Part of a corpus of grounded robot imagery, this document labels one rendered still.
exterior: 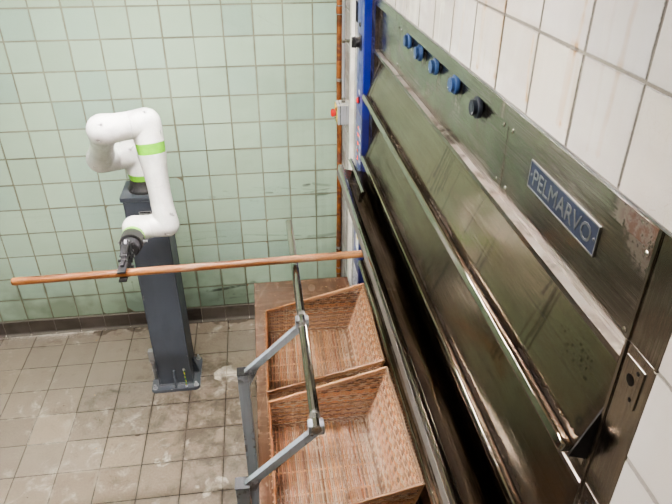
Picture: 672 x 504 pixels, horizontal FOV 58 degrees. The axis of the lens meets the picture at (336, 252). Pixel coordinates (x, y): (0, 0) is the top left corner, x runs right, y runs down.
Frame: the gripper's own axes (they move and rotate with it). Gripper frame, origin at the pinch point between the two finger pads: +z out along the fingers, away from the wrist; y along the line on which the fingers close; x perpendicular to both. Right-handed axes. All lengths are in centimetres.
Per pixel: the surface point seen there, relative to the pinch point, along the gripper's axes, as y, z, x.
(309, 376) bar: 2, 64, -64
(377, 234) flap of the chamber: -21, 22, -93
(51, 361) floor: 120, -97, 77
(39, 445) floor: 120, -31, 67
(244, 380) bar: 27, 36, -43
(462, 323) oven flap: -34, 89, -99
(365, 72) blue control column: -60, -42, -99
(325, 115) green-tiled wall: -15, -125, -94
